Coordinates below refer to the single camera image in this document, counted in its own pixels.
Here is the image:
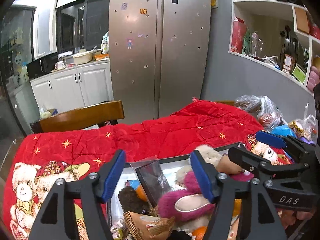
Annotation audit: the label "small framed card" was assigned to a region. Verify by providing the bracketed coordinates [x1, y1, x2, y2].
[282, 54, 295, 73]

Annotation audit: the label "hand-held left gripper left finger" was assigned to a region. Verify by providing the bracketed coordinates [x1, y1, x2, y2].
[27, 149, 126, 240]

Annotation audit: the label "white bag with produce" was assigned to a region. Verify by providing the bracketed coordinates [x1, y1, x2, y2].
[39, 106, 59, 119]

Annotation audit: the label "silver double door refrigerator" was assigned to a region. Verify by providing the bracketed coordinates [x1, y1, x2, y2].
[109, 0, 212, 124]

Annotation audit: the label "blue plastic bag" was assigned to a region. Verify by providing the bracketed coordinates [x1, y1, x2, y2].
[271, 125, 297, 137]

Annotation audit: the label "person's right hand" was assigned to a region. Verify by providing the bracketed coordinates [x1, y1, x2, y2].
[277, 206, 320, 230]

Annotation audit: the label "printed plastic bag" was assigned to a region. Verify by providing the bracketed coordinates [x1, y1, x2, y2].
[101, 31, 110, 54]

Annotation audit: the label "black storage box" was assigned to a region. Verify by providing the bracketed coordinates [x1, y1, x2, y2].
[106, 142, 250, 240]

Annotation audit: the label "pink plush toy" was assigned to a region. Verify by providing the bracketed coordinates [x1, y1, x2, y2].
[157, 171, 253, 223]

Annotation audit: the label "grey glass desktop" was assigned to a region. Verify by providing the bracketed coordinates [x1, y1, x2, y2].
[0, 130, 28, 180]

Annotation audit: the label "white wall shelf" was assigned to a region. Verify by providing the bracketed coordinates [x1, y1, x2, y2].
[228, 0, 320, 95]

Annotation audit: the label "dark kitchen window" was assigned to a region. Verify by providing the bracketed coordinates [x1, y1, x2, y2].
[55, 0, 110, 54]

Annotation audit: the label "tan snack packet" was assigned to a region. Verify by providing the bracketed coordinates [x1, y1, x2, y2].
[124, 211, 175, 240]

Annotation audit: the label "clear plastic bag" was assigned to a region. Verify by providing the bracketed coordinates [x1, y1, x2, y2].
[287, 102, 318, 140]
[235, 95, 284, 130]

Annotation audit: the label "cream plastic basin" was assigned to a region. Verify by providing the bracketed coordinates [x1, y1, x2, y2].
[72, 50, 94, 64]

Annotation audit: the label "brown fuzzy hair clip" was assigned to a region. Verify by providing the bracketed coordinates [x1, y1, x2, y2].
[117, 186, 150, 215]

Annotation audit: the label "cream plush bear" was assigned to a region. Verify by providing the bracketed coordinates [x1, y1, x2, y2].
[194, 144, 242, 175]

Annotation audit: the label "white kitchen cabinet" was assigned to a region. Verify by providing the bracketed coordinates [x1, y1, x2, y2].
[30, 61, 114, 110]

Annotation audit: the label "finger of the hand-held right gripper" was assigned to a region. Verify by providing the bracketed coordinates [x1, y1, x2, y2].
[255, 131, 315, 165]
[228, 146, 273, 180]

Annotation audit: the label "clear packet with black item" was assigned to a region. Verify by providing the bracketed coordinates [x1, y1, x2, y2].
[130, 156, 173, 208]

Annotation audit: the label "red bear printed blanket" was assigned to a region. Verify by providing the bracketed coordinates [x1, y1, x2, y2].
[2, 99, 300, 240]

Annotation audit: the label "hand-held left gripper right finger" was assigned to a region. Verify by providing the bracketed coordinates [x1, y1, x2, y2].
[189, 150, 288, 240]

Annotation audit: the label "glass sliding door with stickers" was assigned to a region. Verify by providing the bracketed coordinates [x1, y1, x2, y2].
[0, 7, 38, 135]

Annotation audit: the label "red gift box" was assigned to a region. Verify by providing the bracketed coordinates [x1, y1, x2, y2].
[230, 17, 247, 54]

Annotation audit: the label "clear glass jars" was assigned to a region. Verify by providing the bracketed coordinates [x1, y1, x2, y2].
[250, 31, 264, 58]

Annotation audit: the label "black microwave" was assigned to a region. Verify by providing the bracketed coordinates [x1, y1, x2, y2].
[26, 52, 59, 80]

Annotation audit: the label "pink bottle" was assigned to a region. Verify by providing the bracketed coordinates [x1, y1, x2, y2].
[307, 66, 320, 90]

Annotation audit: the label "green box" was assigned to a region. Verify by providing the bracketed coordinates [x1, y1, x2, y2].
[292, 65, 307, 83]

